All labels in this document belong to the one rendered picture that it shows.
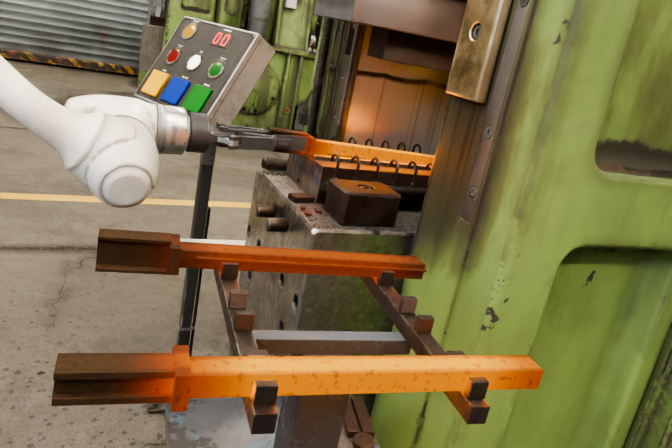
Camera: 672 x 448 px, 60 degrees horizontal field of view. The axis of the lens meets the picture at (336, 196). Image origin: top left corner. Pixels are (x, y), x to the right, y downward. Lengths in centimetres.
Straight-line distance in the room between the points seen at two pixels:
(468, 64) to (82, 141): 60
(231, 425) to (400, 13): 77
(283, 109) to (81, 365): 570
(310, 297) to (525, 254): 39
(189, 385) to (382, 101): 107
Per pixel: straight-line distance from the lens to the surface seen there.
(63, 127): 94
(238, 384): 53
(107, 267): 74
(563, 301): 111
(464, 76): 99
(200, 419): 91
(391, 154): 128
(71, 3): 899
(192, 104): 158
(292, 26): 613
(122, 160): 90
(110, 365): 52
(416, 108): 152
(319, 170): 116
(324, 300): 109
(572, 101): 88
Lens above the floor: 126
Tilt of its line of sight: 16 degrees down
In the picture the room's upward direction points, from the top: 11 degrees clockwise
